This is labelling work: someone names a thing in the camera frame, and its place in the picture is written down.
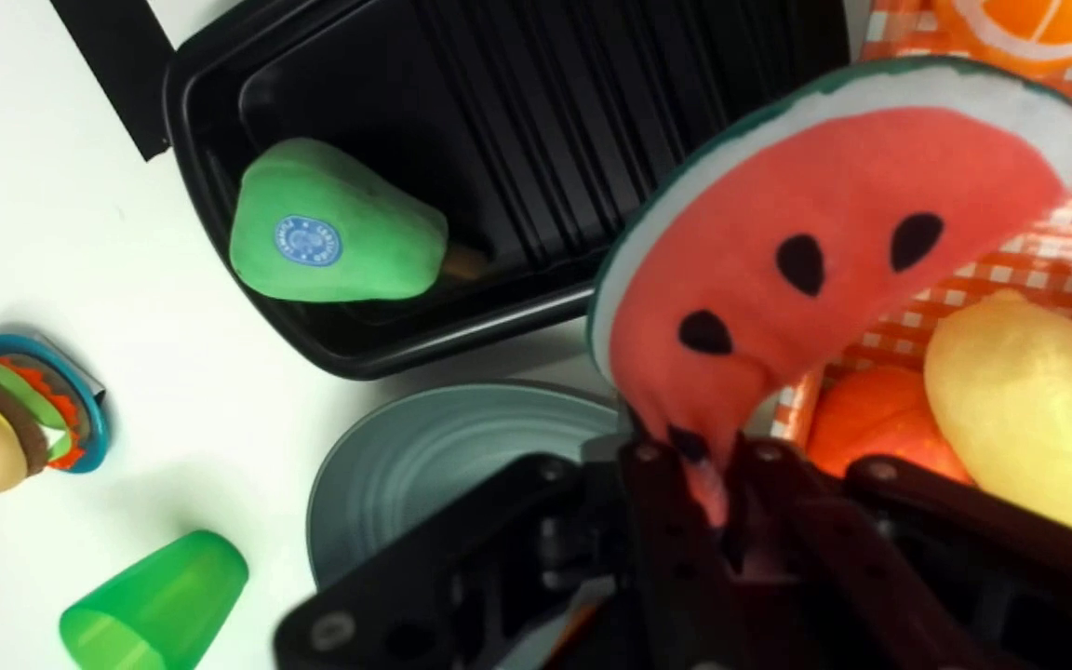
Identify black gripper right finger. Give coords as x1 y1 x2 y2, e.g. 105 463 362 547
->
731 440 988 670

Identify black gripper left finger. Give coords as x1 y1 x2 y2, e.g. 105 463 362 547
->
619 440 751 670

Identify watermelon slice plush toy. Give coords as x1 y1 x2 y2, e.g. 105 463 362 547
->
586 54 1072 523

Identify green pear plush toy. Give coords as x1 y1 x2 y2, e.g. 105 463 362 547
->
228 139 449 305

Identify orange round plush toy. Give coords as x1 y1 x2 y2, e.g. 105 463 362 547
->
808 363 968 484

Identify yellow plush toy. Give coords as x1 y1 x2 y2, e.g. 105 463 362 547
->
924 290 1072 523

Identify black oven tray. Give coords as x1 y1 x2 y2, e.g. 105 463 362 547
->
162 0 847 380

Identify orange slice plush toy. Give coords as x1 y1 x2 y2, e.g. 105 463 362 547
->
934 0 1072 69

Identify toy burger on plate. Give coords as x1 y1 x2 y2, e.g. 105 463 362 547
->
0 331 110 490

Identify grey round plate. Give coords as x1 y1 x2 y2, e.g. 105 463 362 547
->
303 383 619 584

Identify orange checkered basket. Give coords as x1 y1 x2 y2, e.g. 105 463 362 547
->
770 0 1072 449

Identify green plastic cup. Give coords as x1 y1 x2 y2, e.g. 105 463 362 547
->
60 530 250 670

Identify black tape strips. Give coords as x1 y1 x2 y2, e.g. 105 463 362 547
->
49 0 303 164

